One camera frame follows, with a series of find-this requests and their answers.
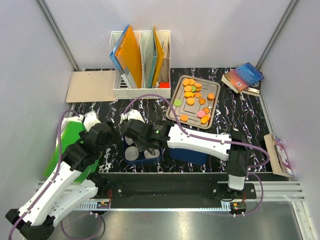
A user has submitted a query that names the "orange round cookie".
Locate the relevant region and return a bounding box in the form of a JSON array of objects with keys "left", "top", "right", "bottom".
[{"left": 186, "top": 97, "right": 195, "bottom": 106}]

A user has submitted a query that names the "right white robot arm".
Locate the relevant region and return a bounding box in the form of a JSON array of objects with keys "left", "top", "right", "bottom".
[{"left": 121, "top": 110, "right": 249, "bottom": 199}]

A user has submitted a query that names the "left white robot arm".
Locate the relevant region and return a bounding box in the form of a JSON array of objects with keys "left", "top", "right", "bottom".
[{"left": 5, "top": 111, "right": 119, "bottom": 240}]

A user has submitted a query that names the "white paper cup bottom-right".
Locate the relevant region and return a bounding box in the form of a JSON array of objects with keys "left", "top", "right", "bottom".
[{"left": 144, "top": 149, "right": 160, "bottom": 159}]

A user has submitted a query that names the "white paper cup top-left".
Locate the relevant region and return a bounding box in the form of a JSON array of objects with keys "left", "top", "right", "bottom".
[{"left": 124, "top": 136, "right": 134, "bottom": 145}]

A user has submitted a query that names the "blue cookie tin box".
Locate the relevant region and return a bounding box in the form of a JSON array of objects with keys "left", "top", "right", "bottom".
[{"left": 123, "top": 123, "right": 163, "bottom": 165}]

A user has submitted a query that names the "white paper cup bottom-left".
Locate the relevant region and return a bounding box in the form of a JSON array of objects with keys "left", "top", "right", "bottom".
[{"left": 124, "top": 146, "right": 140, "bottom": 162}]

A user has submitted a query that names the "green folder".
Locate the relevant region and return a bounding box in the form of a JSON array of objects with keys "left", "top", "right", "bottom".
[{"left": 43, "top": 120, "right": 99, "bottom": 184}]

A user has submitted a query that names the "blue tin lid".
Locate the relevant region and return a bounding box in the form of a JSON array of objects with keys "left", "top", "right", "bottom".
[{"left": 169, "top": 148, "right": 208, "bottom": 165}]

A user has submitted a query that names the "green round cookie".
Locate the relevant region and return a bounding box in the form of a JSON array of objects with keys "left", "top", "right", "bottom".
[{"left": 173, "top": 99, "right": 182, "bottom": 107}]

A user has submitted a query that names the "beige clipboard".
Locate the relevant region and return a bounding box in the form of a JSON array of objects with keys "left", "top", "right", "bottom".
[{"left": 65, "top": 70, "right": 117, "bottom": 103}]

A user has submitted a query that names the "red small box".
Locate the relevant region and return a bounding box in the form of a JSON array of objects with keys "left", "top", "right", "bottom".
[{"left": 158, "top": 82, "right": 170, "bottom": 89}]

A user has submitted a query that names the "pink round cookie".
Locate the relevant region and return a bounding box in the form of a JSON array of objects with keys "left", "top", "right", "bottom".
[{"left": 196, "top": 110, "right": 206, "bottom": 118}]

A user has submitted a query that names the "metal baking tray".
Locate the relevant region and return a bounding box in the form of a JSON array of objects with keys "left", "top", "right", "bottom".
[{"left": 166, "top": 75, "right": 221, "bottom": 130}]

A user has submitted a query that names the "white file organizer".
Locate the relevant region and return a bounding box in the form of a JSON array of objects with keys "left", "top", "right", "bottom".
[{"left": 113, "top": 30, "right": 172, "bottom": 100}]

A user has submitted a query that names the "orange folder right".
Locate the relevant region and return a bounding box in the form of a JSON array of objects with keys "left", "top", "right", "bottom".
[{"left": 151, "top": 26, "right": 164, "bottom": 88}]

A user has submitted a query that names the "orange folder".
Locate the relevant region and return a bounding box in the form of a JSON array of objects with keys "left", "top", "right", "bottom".
[
  {"left": 115, "top": 25, "right": 142, "bottom": 89},
  {"left": 151, "top": 26, "right": 164, "bottom": 88}
]

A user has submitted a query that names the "orange folder left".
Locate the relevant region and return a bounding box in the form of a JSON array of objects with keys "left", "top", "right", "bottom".
[{"left": 115, "top": 25, "right": 142, "bottom": 89}]

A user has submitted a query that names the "black marble mat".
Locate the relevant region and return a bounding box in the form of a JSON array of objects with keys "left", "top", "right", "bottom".
[{"left": 74, "top": 67, "right": 269, "bottom": 173}]

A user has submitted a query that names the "blue cover book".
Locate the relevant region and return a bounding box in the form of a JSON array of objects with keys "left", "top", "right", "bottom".
[{"left": 223, "top": 62, "right": 264, "bottom": 93}]

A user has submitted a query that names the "lower paperback book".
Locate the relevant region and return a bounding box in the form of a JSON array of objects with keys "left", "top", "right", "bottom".
[{"left": 221, "top": 74, "right": 262, "bottom": 97}]

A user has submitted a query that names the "purple book at right edge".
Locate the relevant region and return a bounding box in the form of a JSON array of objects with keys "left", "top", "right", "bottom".
[{"left": 264, "top": 133, "right": 294, "bottom": 178}]

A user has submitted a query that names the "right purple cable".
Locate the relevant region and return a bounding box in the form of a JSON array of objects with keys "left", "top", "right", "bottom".
[{"left": 122, "top": 93, "right": 271, "bottom": 173}]

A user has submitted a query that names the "purple cable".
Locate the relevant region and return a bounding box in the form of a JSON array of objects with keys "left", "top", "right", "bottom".
[
  {"left": 8, "top": 109, "right": 85, "bottom": 240},
  {"left": 122, "top": 93, "right": 271, "bottom": 173}
]

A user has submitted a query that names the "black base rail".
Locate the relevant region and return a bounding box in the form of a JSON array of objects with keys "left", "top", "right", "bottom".
[{"left": 102, "top": 172, "right": 257, "bottom": 211}]

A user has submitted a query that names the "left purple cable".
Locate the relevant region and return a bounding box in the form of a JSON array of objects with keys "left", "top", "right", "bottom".
[{"left": 8, "top": 109, "right": 85, "bottom": 240}]

